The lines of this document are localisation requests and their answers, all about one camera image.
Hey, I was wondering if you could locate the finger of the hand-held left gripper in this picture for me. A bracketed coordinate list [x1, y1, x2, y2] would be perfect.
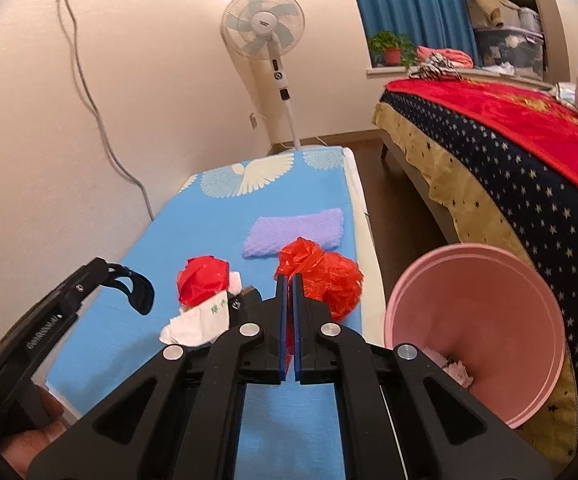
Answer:
[0, 257, 156, 376]

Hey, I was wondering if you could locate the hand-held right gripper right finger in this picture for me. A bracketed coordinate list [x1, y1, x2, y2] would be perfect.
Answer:
[291, 274, 554, 480]

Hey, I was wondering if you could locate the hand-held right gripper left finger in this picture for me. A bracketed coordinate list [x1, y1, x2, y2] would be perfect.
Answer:
[28, 274, 290, 480]

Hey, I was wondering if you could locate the red plastic bag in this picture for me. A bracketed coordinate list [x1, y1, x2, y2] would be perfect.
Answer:
[275, 237, 364, 323]

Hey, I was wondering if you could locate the red and white bag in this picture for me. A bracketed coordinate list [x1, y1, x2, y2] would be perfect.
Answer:
[160, 255, 244, 347]

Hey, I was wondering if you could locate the purple fuzzy cloth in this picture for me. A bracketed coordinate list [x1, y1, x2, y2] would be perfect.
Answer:
[243, 207, 344, 261]

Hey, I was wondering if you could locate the pink plastic bucket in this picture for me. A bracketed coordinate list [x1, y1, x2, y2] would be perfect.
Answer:
[384, 243, 567, 430]

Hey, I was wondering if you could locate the person's left hand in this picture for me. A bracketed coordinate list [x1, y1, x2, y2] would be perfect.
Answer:
[0, 385, 77, 478]

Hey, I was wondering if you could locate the blue mat with white wings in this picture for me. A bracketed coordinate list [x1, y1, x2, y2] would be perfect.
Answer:
[46, 146, 360, 480]

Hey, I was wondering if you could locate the olive star-print bed skirt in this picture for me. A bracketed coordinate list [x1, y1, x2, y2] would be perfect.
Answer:
[373, 102, 578, 463]

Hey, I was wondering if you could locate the bed with star blanket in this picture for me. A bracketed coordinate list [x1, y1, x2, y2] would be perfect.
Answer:
[381, 91, 578, 431]

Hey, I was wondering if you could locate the white windowsill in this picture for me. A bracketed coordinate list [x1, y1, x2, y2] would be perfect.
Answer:
[366, 66, 544, 83]

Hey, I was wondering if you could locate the potted green plant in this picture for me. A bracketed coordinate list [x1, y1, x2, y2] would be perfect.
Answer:
[367, 31, 417, 68]

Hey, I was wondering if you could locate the red blanket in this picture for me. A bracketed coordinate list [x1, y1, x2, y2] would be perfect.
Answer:
[384, 77, 578, 213]

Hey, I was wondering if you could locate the black and white striped cloth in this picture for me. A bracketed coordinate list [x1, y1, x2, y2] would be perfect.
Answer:
[409, 55, 464, 82]

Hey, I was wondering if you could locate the white standing fan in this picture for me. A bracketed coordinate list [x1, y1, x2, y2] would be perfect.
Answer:
[220, 0, 306, 151]

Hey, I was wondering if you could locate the blue curtain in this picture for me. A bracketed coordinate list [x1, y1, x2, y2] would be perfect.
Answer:
[344, 0, 484, 68]

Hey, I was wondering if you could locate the clear plastic storage box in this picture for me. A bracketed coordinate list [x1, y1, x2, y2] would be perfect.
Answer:
[474, 25, 547, 73]

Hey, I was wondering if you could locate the pale folded cloth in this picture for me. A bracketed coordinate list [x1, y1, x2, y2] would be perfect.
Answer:
[551, 81, 578, 111]

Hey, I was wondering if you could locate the khaki jacket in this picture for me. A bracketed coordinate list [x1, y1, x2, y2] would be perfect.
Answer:
[464, 0, 522, 31]

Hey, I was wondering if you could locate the grey wall cable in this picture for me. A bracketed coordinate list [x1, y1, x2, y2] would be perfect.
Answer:
[54, 0, 156, 221]

